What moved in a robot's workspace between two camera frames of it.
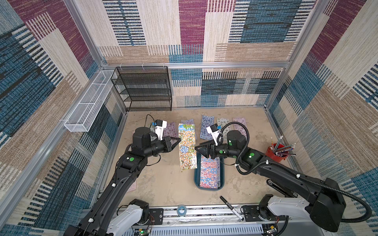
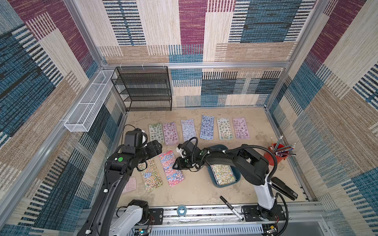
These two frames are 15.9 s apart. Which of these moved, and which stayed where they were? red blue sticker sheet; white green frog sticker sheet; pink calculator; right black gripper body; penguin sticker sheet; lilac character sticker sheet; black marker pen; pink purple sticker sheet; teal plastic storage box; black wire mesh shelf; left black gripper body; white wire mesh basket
Moved: teal plastic storage box; left black gripper body; red blue sticker sheet; right black gripper body
Stayed: pink purple sticker sheet; black wire mesh shelf; black marker pen; white wire mesh basket; pink calculator; penguin sticker sheet; lilac character sticker sheet; white green frog sticker sheet
